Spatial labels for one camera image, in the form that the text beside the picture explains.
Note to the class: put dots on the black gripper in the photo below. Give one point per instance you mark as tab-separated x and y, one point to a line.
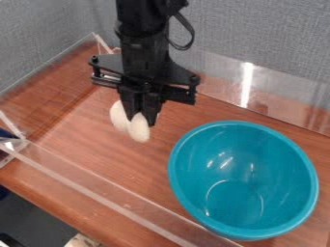
145	75

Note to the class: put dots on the white toy mushroom brown cap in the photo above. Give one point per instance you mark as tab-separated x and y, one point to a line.
137	127

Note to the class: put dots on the blue plastic bowl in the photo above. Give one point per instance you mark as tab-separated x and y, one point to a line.
244	179

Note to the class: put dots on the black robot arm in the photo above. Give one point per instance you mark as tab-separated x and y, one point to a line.
144	17

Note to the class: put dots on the clear acrylic left barrier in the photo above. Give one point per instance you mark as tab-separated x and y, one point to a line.
90	38

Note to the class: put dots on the clear acrylic barrier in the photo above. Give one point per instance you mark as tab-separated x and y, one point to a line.
90	38
280	95
102	190

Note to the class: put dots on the clear acrylic back barrier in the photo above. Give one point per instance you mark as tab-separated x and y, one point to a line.
280	95

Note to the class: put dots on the clear acrylic front barrier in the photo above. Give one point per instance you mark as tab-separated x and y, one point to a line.
102	190

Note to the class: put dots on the clear acrylic corner bracket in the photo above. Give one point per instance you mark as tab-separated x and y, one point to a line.
102	48

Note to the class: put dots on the clear acrylic left bracket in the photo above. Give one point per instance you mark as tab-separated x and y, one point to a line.
13	140

